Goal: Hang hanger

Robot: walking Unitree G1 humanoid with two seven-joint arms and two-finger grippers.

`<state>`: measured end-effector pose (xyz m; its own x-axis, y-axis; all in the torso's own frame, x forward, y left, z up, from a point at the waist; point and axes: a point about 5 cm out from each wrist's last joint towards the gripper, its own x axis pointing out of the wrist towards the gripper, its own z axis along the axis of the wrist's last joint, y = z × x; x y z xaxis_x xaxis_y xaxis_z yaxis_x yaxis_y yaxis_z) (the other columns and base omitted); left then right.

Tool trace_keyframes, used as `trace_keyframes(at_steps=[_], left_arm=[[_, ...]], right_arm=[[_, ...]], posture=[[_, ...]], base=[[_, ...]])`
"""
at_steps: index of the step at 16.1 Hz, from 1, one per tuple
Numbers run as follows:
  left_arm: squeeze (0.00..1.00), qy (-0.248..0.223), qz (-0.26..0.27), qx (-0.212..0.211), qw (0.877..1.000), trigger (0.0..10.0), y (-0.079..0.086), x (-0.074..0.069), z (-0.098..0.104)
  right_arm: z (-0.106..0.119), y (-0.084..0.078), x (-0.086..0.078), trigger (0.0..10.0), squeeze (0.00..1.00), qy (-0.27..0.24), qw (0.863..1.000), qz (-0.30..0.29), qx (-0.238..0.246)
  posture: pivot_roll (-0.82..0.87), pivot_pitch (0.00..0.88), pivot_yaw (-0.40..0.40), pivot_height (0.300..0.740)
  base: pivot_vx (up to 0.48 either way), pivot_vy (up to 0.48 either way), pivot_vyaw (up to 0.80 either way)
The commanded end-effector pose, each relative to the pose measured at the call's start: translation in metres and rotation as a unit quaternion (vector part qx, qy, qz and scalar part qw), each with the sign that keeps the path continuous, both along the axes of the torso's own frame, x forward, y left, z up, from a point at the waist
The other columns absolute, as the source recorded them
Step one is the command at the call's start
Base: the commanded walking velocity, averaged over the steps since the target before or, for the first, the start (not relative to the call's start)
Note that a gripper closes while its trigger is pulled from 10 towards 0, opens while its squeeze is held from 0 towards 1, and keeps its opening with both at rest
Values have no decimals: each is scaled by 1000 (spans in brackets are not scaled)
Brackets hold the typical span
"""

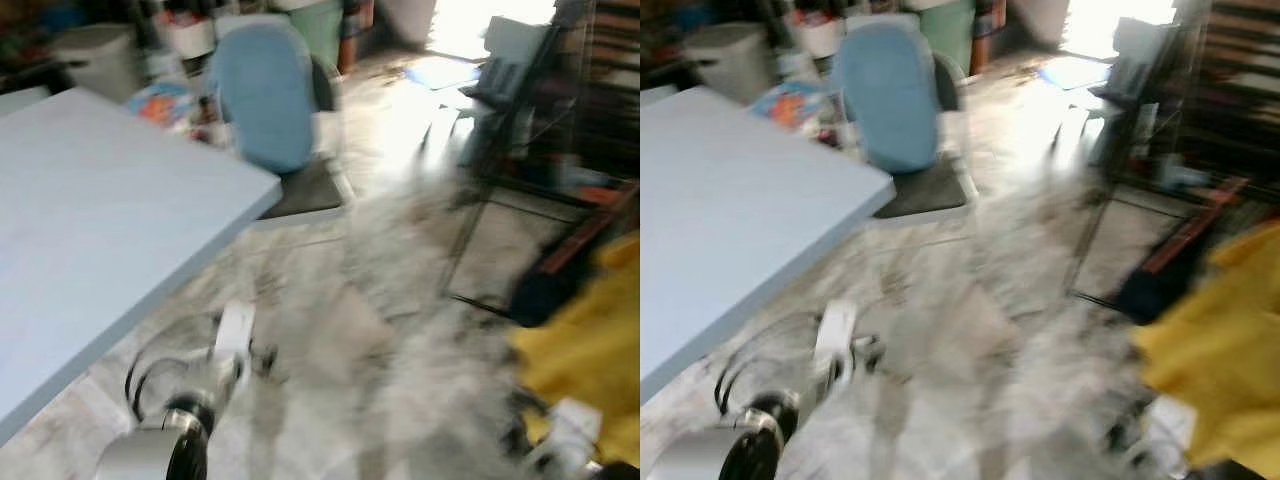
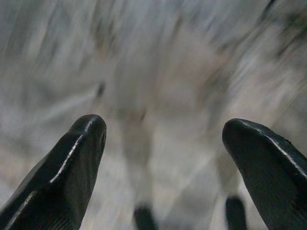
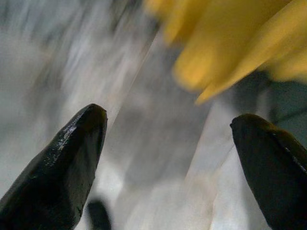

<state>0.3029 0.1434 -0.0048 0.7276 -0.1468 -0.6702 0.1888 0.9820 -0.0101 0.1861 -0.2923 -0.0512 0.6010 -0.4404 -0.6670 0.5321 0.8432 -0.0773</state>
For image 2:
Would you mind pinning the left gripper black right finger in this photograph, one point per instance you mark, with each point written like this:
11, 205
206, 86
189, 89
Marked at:
275, 182

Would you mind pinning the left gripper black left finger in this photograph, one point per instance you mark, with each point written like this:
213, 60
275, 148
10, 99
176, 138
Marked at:
60, 182

